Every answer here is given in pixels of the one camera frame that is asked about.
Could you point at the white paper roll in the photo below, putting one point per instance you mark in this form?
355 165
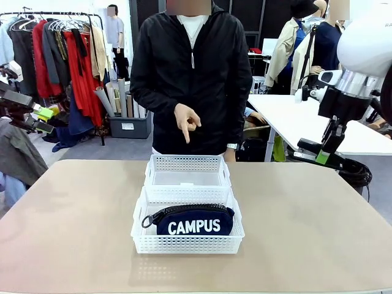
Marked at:
141 111

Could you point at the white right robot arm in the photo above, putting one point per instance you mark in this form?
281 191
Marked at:
364 46

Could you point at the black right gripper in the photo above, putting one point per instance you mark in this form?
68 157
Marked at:
343 105

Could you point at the navy CAMPUS pouch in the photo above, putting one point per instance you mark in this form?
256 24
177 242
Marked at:
196 226

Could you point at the mannequin in navy top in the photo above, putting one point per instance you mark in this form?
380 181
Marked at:
326 46

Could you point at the grey table leg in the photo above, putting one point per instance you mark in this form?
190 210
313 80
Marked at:
271 144

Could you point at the light blue garment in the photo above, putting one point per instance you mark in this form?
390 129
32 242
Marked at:
4 46

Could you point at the seated person in blue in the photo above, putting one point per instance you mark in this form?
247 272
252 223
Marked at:
255 116

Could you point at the brown paper roll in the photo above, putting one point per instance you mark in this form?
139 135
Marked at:
130 107

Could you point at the black bag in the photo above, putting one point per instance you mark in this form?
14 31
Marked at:
254 150

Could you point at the black scarf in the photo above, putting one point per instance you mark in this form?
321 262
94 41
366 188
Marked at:
80 46

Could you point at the blue cloth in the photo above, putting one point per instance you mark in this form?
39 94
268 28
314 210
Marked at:
10 190

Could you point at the black clothes rack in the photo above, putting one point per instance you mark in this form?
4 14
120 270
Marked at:
61 13

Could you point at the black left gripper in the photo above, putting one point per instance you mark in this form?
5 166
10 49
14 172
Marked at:
15 98

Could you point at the person's left forearm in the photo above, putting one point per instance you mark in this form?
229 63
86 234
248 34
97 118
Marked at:
242 122

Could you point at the white perforated basket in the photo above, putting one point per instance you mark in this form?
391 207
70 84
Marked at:
186 163
186 245

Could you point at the person's left hand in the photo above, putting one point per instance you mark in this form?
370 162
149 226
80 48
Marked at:
231 154

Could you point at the black tripod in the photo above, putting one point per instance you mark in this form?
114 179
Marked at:
306 61

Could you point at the green bag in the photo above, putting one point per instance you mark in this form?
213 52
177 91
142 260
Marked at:
278 150

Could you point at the beige hanging garment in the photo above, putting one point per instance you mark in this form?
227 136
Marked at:
98 55

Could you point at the bystander in grey shirt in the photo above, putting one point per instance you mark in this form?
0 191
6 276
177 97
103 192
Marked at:
115 30

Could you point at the grey coat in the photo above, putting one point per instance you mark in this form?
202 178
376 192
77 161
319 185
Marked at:
18 153

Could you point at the red cloth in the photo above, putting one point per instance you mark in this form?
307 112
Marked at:
255 50

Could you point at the grey storage bin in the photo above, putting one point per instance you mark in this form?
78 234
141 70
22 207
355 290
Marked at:
141 128

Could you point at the olive patterned scarf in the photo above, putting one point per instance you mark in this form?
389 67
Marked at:
61 46

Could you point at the person's right forearm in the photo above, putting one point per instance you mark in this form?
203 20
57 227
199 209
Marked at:
153 104

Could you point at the tall grey paper roll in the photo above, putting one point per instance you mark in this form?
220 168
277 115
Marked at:
122 98

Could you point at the white table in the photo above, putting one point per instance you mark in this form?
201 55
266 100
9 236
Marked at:
284 122

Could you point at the person in black jacket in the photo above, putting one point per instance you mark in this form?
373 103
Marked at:
199 76

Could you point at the dark grey garment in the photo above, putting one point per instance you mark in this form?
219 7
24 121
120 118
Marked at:
23 61

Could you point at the red long dress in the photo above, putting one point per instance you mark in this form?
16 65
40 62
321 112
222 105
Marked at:
82 92

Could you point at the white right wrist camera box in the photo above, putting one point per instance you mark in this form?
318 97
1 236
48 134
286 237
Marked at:
317 93

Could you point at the white monitor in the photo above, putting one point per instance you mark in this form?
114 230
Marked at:
269 46

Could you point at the person's right hand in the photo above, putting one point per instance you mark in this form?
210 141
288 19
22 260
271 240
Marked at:
185 118

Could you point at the cream paper roll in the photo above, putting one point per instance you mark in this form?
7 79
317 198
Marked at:
112 98

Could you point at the red jacket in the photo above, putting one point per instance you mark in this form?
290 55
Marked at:
39 61

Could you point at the black hat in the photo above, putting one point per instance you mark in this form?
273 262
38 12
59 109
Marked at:
303 7

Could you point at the silver wrist watch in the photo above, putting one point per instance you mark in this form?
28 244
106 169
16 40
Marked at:
232 146

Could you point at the mannequin in beige trench coat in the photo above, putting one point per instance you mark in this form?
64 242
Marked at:
284 46

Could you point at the white computer box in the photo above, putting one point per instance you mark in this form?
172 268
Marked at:
257 84

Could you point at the grey hanging garment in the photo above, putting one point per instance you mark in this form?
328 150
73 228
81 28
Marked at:
50 52

